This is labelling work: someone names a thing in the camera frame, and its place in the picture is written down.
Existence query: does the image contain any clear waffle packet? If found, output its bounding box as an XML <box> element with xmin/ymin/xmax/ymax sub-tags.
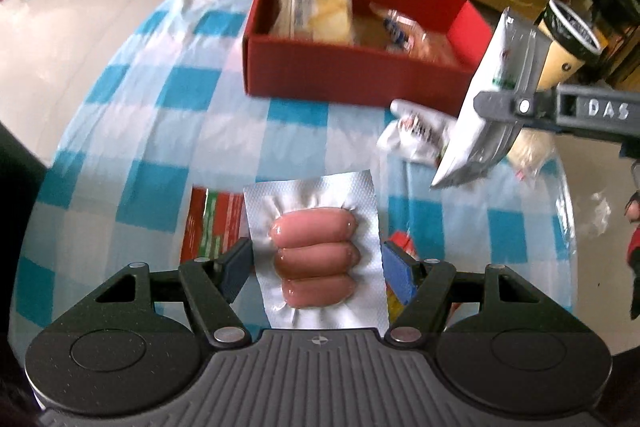
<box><xmin>270</xmin><ymin>0</ymin><xmax>357</xmax><ymax>46</ymax></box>

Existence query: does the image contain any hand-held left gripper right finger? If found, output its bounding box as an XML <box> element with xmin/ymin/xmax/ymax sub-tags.
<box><xmin>381</xmin><ymin>241</ymin><xmax>553</xmax><ymax>351</ymax></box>

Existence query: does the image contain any blue white checkered tablecloth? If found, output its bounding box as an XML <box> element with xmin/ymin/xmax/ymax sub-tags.
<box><xmin>10</xmin><ymin>0</ymin><xmax>582</xmax><ymax>350</ymax></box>

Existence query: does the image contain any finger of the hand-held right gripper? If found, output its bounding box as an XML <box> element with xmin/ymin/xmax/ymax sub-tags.
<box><xmin>474</xmin><ymin>24</ymin><xmax>560</xmax><ymax>175</ymax></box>

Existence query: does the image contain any white red packet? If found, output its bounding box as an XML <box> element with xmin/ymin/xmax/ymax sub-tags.
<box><xmin>376</xmin><ymin>98</ymin><xmax>460</xmax><ymax>166</ymax></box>

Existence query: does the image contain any crumpled clear wrapper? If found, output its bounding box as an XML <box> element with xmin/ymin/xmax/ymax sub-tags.
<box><xmin>574</xmin><ymin>191</ymin><xmax>615</xmax><ymax>240</ymax></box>

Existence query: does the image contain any red cardboard box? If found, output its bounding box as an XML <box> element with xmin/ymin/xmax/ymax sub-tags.
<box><xmin>242</xmin><ymin>0</ymin><xmax>497</xmax><ymax>116</ymax></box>

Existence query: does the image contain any cream trash bin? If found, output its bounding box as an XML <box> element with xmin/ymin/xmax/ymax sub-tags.
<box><xmin>534</xmin><ymin>0</ymin><xmax>604</xmax><ymax>94</ymax></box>

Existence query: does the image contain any orange snack packet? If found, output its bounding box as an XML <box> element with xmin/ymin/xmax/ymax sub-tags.
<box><xmin>369</xmin><ymin>1</ymin><xmax>463</xmax><ymax>65</ymax></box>

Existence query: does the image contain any pale cake packet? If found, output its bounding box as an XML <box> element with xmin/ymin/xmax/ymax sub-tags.
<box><xmin>506</xmin><ymin>129</ymin><xmax>560</xmax><ymax>182</ymax></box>

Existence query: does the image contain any red green packet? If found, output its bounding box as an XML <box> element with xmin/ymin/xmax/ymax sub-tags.
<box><xmin>179</xmin><ymin>187</ymin><xmax>251</xmax><ymax>264</ymax></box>

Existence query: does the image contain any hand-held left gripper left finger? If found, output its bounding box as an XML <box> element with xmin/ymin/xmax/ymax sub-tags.
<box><xmin>82</xmin><ymin>238</ymin><xmax>255</xmax><ymax>351</ymax></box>

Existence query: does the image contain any white green pouch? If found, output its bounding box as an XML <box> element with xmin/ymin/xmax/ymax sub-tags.
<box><xmin>431</xmin><ymin>6</ymin><xmax>542</xmax><ymax>192</ymax></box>

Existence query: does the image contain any silver vacuum sausage packet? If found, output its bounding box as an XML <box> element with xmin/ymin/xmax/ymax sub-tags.
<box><xmin>242</xmin><ymin>169</ymin><xmax>391</xmax><ymax>338</ymax></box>

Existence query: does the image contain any red yellow packet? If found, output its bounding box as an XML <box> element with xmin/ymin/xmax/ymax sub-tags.
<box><xmin>385</xmin><ymin>231</ymin><xmax>428</xmax><ymax>325</ymax></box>

